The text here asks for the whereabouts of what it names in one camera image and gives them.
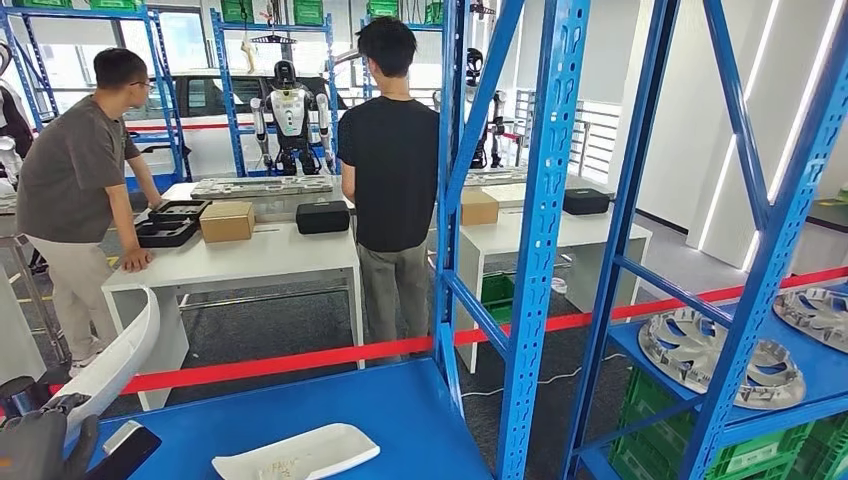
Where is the white car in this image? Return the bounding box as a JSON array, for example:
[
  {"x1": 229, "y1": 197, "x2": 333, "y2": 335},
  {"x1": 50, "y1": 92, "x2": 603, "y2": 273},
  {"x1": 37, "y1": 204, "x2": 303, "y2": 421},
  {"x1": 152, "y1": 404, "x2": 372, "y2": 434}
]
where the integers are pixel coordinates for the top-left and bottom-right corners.
[{"x1": 122, "y1": 69, "x2": 350, "y2": 180}]

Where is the black foam tray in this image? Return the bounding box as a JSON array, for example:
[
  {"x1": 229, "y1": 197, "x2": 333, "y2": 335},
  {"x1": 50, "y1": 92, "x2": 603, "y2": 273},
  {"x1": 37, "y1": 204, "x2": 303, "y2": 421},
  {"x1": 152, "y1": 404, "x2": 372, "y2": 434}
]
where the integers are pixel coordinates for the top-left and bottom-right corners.
[
  {"x1": 134, "y1": 218, "x2": 201, "y2": 250},
  {"x1": 146, "y1": 199, "x2": 213, "y2": 225}
]

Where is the white slatted railing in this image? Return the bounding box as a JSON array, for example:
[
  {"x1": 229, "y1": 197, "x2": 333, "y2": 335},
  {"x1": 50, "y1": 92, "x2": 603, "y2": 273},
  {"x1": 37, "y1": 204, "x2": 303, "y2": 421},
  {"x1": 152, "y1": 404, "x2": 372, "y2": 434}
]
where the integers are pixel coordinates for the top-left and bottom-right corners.
[{"x1": 513, "y1": 89, "x2": 621, "y2": 188}]

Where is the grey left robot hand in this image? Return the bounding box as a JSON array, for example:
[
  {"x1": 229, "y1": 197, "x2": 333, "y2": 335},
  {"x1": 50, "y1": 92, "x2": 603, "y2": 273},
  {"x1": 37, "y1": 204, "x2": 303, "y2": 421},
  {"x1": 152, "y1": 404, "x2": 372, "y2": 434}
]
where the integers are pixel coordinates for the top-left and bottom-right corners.
[{"x1": 0, "y1": 392, "x2": 102, "y2": 480}]

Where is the black belt stanchion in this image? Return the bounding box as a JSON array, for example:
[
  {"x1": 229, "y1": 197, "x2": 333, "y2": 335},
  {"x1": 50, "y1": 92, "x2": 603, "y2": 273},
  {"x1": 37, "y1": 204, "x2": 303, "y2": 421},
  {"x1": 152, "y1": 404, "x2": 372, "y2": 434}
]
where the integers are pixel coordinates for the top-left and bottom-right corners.
[{"x1": 0, "y1": 376, "x2": 53, "y2": 420}]

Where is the white curved trim part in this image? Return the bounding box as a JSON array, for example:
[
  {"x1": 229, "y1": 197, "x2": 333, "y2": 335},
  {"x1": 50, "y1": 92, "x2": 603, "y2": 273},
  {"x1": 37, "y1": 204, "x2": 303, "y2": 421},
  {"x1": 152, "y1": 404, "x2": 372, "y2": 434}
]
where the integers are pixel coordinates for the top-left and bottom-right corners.
[
  {"x1": 49, "y1": 286, "x2": 162, "y2": 446},
  {"x1": 211, "y1": 422, "x2": 382, "y2": 480}
]

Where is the dark counter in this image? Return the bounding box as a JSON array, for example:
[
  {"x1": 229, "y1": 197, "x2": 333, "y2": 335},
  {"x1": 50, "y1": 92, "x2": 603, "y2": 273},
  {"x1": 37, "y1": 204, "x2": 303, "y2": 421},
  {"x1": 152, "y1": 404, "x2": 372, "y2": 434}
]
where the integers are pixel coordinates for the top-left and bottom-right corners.
[{"x1": 804, "y1": 188, "x2": 848, "y2": 234}]

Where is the brown cardboard box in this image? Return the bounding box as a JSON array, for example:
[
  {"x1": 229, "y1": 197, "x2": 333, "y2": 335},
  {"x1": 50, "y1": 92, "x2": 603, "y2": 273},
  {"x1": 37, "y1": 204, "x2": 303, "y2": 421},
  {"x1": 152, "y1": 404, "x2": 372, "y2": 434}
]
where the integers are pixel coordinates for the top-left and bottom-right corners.
[
  {"x1": 460, "y1": 190, "x2": 501, "y2": 228},
  {"x1": 198, "y1": 200, "x2": 257, "y2": 245}
]

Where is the long grey moulded part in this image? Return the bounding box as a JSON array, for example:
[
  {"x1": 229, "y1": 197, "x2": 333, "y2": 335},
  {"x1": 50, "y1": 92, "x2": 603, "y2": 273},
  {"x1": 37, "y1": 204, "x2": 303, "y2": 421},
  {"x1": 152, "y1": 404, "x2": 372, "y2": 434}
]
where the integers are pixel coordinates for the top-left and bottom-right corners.
[
  {"x1": 463, "y1": 166, "x2": 531, "y2": 189},
  {"x1": 190, "y1": 175, "x2": 335, "y2": 201}
]

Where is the white workbench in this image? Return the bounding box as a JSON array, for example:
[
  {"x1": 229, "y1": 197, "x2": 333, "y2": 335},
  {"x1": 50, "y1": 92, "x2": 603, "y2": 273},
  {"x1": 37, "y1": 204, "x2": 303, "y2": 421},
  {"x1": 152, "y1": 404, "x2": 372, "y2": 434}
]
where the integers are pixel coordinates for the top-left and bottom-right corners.
[
  {"x1": 430, "y1": 168, "x2": 655, "y2": 374},
  {"x1": 0, "y1": 192, "x2": 72, "y2": 387},
  {"x1": 102, "y1": 175, "x2": 366, "y2": 413}
]

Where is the person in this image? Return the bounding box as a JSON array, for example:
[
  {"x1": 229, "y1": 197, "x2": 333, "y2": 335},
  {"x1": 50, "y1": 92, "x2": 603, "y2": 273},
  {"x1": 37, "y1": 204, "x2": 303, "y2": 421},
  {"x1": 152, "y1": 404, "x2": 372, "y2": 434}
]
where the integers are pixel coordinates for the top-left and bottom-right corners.
[
  {"x1": 337, "y1": 16, "x2": 441, "y2": 367},
  {"x1": 16, "y1": 47, "x2": 164, "y2": 380}
]

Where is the black carry case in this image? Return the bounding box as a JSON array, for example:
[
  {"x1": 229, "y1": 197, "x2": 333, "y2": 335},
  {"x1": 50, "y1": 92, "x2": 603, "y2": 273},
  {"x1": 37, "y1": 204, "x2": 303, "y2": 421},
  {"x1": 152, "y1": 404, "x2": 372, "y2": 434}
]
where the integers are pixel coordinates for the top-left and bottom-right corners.
[
  {"x1": 295, "y1": 200, "x2": 352, "y2": 236},
  {"x1": 563, "y1": 188, "x2": 613, "y2": 217}
]

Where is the white black humanoid robot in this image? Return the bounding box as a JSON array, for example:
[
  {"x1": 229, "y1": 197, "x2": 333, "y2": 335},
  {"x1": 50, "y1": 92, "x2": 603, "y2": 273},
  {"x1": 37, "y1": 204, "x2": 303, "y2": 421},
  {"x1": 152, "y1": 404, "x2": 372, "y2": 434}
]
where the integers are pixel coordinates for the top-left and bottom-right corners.
[
  {"x1": 0, "y1": 39, "x2": 36, "y2": 190},
  {"x1": 249, "y1": 59, "x2": 335, "y2": 178},
  {"x1": 463, "y1": 47, "x2": 509, "y2": 171}
]

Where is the silver wheel cover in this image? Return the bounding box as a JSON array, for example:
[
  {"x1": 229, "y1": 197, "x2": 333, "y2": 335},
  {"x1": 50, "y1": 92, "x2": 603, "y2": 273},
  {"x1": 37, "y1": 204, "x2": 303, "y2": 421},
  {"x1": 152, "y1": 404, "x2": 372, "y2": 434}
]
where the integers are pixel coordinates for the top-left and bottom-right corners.
[
  {"x1": 637, "y1": 305, "x2": 808, "y2": 411},
  {"x1": 773, "y1": 286, "x2": 848, "y2": 355}
]

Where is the white floor cable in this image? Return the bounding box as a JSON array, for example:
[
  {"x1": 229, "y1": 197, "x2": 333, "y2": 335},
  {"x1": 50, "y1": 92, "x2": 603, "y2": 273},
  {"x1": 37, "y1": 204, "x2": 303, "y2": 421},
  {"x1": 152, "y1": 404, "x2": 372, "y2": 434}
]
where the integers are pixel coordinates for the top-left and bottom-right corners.
[{"x1": 461, "y1": 352, "x2": 628, "y2": 399}]

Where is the blue steel shelf rack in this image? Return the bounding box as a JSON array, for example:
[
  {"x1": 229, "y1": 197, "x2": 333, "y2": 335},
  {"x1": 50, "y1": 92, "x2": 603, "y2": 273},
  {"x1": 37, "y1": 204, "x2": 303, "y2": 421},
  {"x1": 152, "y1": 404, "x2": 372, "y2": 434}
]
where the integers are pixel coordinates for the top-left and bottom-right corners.
[
  {"x1": 0, "y1": 5, "x2": 194, "y2": 195},
  {"x1": 66, "y1": 0, "x2": 594, "y2": 480},
  {"x1": 209, "y1": 7, "x2": 341, "y2": 179},
  {"x1": 360, "y1": 16, "x2": 446, "y2": 101},
  {"x1": 563, "y1": 0, "x2": 848, "y2": 480}
]

